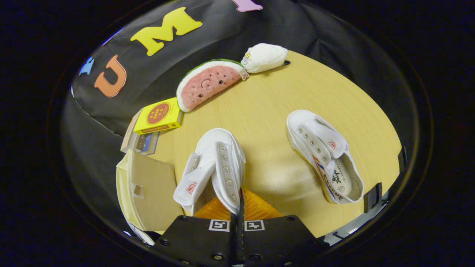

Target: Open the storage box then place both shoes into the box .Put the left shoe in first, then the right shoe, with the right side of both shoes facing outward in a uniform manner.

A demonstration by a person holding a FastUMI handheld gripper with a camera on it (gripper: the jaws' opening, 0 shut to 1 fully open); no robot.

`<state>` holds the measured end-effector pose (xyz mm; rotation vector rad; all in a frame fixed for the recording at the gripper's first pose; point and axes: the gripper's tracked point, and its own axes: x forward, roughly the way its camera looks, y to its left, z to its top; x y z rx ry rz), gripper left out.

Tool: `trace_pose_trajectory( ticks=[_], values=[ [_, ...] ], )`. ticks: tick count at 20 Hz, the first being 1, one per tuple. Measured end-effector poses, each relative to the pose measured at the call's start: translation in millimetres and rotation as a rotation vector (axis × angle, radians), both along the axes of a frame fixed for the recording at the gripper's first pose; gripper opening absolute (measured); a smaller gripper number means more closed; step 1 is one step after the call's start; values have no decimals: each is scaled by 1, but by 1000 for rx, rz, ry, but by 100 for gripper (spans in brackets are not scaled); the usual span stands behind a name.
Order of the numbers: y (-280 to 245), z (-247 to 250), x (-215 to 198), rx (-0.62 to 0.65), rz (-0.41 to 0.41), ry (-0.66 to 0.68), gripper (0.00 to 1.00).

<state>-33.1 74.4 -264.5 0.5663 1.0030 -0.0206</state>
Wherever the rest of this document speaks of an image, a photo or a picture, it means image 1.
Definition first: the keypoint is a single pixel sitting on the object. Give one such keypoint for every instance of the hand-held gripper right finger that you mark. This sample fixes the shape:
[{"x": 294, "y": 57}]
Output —
[{"x": 274, "y": 241}]

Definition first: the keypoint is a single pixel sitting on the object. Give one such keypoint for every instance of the white plush toy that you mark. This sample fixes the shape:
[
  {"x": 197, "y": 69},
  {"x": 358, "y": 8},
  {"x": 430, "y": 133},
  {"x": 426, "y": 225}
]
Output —
[{"x": 263, "y": 57}]

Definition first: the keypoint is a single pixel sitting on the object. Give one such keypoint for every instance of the watermelon slice plush toy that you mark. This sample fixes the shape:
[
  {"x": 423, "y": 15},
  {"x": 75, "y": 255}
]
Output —
[{"x": 207, "y": 83}]

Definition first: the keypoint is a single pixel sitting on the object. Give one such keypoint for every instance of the white canvas shoe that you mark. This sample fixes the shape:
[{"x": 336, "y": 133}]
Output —
[
  {"x": 319, "y": 144},
  {"x": 215, "y": 155}
]

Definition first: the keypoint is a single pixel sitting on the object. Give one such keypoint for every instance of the yellow book with red circle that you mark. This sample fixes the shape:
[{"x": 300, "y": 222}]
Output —
[{"x": 157, "y": 115}]

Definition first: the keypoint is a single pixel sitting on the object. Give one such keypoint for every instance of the beige storage box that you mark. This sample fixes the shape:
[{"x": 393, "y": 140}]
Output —
[{"x": 152, "y": 189}]

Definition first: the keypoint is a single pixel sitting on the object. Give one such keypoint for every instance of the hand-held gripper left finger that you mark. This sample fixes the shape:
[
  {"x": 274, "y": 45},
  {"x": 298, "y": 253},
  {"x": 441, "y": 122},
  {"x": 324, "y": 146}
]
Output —
[{"x": 193, "y": 241}]

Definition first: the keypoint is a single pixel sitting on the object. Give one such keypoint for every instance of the blue paperback book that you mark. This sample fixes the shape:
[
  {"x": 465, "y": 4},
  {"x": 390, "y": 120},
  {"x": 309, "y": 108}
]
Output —
[{"x": 152, "y": 142}]

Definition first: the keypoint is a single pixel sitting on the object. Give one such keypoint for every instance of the black table bracket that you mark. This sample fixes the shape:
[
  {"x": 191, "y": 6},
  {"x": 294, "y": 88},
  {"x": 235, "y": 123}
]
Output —
[
  {"x": 373, "y": 196},
  {"x": 402, "y": 159}
]

